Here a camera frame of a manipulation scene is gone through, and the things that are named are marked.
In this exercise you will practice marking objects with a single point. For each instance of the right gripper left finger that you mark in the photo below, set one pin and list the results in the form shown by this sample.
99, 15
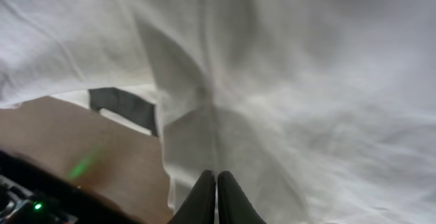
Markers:
199, 205

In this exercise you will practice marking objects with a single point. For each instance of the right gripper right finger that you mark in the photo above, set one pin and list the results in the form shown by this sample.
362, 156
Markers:
233, 205

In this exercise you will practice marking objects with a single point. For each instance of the white t-shirt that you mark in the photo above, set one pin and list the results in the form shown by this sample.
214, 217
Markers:
323, 110

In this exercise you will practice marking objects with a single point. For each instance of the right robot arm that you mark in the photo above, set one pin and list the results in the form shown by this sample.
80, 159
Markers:
32, 195

